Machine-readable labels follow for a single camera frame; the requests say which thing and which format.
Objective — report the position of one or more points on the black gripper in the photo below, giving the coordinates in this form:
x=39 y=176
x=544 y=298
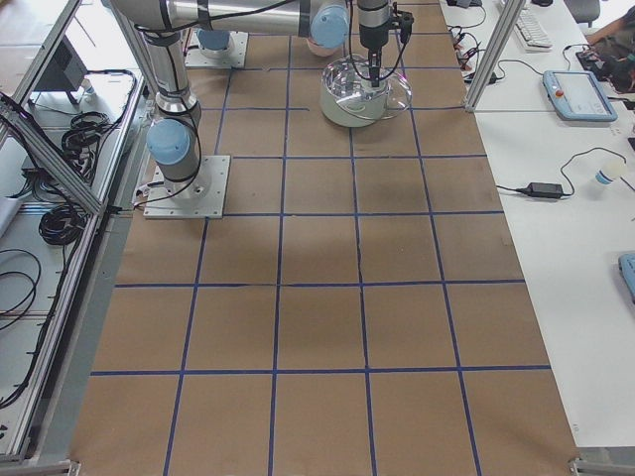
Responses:
x=371 y=34

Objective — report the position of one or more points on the glass pot lid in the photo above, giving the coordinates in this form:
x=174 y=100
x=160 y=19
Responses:
x=400 y=94

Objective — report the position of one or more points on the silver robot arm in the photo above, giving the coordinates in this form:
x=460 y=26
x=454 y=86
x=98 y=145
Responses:
x=326 y=24
x=214 y=42

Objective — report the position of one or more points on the pale green electric pot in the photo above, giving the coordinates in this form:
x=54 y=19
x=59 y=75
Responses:
x=348 y=99

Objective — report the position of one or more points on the pink bowl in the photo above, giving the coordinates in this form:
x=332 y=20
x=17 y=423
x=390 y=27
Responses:
x=319 y=50

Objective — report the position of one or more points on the white keyboard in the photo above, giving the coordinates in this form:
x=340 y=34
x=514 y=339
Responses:
x=531 y=34

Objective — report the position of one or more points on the blue teach pendant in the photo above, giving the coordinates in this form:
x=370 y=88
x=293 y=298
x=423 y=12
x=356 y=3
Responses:
x=626 y=265
x=578 y=96

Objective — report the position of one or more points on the black laptop power brick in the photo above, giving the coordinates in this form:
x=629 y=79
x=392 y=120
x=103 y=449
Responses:
x=542 y=190

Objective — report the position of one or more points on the paper cup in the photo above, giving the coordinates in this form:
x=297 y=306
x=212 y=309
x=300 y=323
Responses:
x=610 y=172

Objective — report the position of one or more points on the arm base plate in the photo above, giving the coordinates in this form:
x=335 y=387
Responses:
x=205 y=197
x=235 y=58

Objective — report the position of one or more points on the aluminium frame post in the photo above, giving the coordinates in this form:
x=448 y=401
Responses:
x=495 y=46

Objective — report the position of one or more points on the aluminium frame rail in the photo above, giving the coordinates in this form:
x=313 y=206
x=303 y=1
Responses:
x=72 y=97

